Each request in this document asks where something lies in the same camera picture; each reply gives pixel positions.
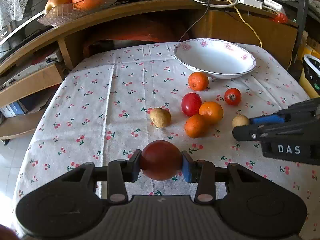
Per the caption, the small pale potato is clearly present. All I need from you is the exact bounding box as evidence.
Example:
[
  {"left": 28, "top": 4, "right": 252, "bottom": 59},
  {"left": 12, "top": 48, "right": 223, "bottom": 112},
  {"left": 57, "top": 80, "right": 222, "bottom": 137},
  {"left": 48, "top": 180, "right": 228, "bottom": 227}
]
[{"left": 232, "top": 114, "right": 249, "bottom": 128}]

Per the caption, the orange mandarin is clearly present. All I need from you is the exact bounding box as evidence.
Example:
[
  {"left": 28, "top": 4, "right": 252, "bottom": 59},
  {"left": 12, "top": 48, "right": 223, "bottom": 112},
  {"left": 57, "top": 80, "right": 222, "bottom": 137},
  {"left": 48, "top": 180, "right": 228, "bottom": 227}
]
[
  {"left": 184, "top": 114, "right": 209, "bottom": 138},
  {"left": 188, "top": 72, "right": 209, "bottom": 92},
  {"left": 199, "top": 101, "right": 223, "bottom": 125}
]

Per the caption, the small red tomato with stem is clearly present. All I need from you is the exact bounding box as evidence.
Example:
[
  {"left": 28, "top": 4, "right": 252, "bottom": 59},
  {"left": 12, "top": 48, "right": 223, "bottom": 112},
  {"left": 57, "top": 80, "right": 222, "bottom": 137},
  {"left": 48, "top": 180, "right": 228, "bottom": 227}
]
[{"left": 224, "top": 88, "right": 242, "bottom": 106}]

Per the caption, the dark red tomato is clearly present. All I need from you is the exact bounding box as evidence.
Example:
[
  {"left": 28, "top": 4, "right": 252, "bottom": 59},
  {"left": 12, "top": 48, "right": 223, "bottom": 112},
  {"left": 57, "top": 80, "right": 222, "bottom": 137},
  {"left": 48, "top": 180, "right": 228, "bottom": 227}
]
[{"left": 139, "top": 140, "right": 183, "bottom": 181}]

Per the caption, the orange mandarin front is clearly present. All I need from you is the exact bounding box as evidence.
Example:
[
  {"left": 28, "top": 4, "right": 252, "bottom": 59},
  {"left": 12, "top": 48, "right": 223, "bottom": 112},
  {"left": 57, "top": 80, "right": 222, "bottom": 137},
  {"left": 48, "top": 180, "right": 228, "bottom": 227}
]
[{"left": 184, "top": 114, "right": 209, "bottom": 138}]

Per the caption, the brown potato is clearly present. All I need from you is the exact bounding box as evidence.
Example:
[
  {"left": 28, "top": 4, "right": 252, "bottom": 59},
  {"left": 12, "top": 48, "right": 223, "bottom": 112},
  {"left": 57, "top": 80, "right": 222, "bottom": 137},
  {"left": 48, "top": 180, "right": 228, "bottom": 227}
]
[{"left": 150, "top": 108, "right": 171, "bottom": 128}]

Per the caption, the yellow bin with liner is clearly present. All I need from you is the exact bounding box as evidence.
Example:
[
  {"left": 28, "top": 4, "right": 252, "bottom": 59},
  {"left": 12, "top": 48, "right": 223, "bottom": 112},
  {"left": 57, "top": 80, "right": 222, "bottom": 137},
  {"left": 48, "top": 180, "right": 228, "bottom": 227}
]
[{"left": 299, "top": 54, "right": 320, "bottom": 99}]

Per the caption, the bright red oval tomato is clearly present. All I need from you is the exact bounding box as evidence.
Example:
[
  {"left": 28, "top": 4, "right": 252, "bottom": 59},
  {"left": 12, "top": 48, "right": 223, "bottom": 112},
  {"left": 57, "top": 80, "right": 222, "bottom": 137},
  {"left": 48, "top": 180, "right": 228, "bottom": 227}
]
[{"left": 181, "top": 93, "right": 202, "bottom": 116}]

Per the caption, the cherry print tablecloth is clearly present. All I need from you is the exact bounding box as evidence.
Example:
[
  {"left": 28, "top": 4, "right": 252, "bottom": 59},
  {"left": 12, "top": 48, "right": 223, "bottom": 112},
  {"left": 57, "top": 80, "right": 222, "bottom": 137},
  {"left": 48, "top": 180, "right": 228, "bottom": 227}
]
[{"left": 14, "top": 43, "right": 319, "bottom": 239}]

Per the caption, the white floral porcelain bowl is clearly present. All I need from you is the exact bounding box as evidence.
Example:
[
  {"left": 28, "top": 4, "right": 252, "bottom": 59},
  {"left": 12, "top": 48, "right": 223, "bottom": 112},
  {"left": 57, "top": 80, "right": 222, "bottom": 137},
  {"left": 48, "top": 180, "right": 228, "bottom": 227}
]
[{"left": 174, "top": 38, "right": 257, "bottom": 79}]

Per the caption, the white power strip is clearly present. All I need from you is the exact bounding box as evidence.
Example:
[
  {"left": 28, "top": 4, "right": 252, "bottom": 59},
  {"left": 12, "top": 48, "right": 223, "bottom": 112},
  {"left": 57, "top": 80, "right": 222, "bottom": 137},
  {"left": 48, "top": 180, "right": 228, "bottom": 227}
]
[{"left": 239, "top": 0, "right": 263, "bottom": 10}]

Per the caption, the curved wooden tv stand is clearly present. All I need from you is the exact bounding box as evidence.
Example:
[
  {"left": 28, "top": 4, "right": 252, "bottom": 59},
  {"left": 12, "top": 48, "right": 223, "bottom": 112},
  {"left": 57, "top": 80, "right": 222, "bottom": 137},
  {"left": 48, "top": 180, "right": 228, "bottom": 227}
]
[{"left": 1, "top": 0, "right": 298, "bottom": 140}]

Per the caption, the clear glass fruit dish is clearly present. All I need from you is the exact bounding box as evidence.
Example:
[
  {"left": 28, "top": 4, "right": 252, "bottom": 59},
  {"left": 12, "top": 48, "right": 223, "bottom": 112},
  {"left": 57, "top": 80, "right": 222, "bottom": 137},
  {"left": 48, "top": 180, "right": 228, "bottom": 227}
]
[{"left": 37, "top": 0, "right": 117, "bottom": 27}]

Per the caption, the yellow apple in dish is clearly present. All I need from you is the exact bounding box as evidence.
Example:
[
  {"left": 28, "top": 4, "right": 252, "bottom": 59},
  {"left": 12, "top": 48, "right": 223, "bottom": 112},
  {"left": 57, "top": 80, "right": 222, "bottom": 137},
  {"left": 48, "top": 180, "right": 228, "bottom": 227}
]
[{"left": 44, "top": 0, "right": 72, "bottom": 15}]

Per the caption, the black cable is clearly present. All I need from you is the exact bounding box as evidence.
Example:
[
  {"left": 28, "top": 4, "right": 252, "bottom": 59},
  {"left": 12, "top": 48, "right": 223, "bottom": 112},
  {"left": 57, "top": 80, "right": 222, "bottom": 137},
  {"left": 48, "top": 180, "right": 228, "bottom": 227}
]
[{"left": 177, "top": 0, "right": 211, "bottom": 42}]

